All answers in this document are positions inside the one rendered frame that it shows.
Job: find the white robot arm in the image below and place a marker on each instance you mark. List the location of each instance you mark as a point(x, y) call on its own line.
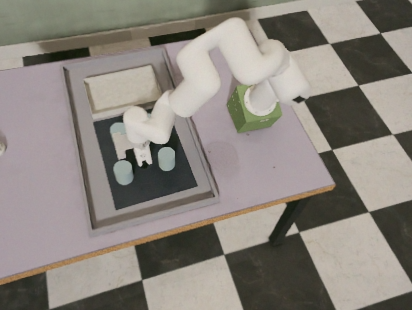
point(202, 81)

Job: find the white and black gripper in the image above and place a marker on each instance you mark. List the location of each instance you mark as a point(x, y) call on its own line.
point(143, 156)

